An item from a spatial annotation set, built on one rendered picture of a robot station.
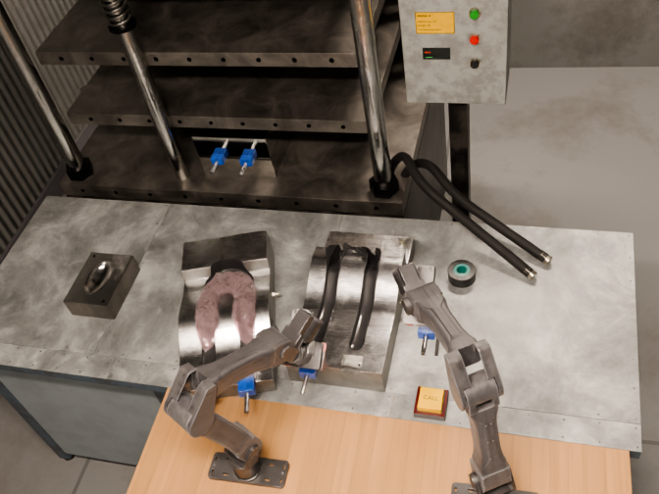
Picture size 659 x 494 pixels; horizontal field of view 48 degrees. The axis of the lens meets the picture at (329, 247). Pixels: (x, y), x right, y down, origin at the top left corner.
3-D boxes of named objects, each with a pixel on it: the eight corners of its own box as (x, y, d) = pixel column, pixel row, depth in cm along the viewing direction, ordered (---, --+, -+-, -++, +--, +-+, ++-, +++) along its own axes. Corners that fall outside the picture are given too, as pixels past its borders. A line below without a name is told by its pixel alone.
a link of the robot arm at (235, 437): (247, 427, 181) (180, 387, 154) (266, 443, 177) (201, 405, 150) (231, 448, 179) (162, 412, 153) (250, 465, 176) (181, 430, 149)
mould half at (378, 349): (384, 392, 192) (380, 364, 182) (290, 380, 199) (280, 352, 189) (414, 250, 224) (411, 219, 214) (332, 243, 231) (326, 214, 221)
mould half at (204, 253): (277, 390, 198) (268, 368, 190) (182, 403, 199) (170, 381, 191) (274, 253, 232) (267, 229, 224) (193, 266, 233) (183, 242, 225)
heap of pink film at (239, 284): (259, 344, 202) (253, 327, 196) (196, 353, 203) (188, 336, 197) (259, 272, 219) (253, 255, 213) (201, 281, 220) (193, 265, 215)
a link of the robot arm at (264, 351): (273, 320, 170) (164, 374, 150) (300, 339, 165) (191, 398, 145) (268, 361, 176) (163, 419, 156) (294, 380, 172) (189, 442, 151)
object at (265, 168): (276, 177, 258) (265, 139, 245) (205, 173, 265) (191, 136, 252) (310, 90, 289) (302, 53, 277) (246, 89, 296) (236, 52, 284)
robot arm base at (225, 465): (207, 438, 182) (198, 465, 178) (283, 448, 177) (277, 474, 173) (216, 453, 188) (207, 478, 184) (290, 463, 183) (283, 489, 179)
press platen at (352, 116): (371, 133, 234) (370, 122, 230) (71, 123, 263) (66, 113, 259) (409, 8, 280) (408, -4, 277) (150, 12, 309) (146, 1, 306)
